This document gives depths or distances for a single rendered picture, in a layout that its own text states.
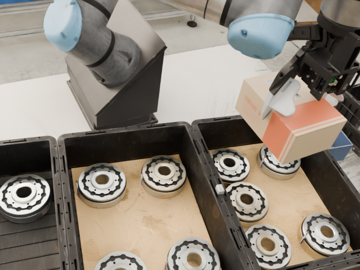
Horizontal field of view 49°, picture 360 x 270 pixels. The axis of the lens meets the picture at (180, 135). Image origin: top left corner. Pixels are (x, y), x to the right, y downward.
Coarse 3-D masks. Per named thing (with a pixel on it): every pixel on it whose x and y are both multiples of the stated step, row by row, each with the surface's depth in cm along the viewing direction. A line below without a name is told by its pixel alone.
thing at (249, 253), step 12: (204, 120) 92; (216, 120) 94; (228, 120) 94; (240, 120) 95; (204, 144) 87; (336, 168) 87; (216, 180) 80; (348, 180) 85; (228, 204) 76; (240, 228) 74; (240, 240) 71; (252, 252) 70; (348, 252) 72; (252, 264) 68; (300, 264) 69; (312, 264) 70; (324, 264) 70
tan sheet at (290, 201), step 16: (256, 144) 103; (256, 160) 99; (256, 176) 96; (304, 176) 98; (272, 192) 93; (288, 192) 93; (304, 192) 94; (272, 208) 90; (288, 208) 90; (304, 208) 91; (320, 208) 91; (272, 224) 86; (288, 224) 87; (304, 256) 82
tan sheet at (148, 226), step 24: (72, 168) 90; (120, 168) 92; (144, 192) 88; (192, 192) 90; (96, 216) 82; (120, 216) 83; (144, 216) 84; (168, 216) 84; (192, 216) 85; (96, 240) 78; (120, 240) 79; (144, 240) 80; (168, 240) 80; (192, 264) 77
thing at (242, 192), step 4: (240, 192) 87; (244, 192) 87; (248, 192) 87; (236, 196) 86; (240, 196) 86; (252, 196) 87; (236, 200) 85; (240, 200) 85; (252, 200) 86; (256, 200) 86; (240, 204) 85; (244, 204) 85; (252, 204) 85; (256, 204) 85; (244, 208) 85; (248, 208) 84; (252, 208) 85
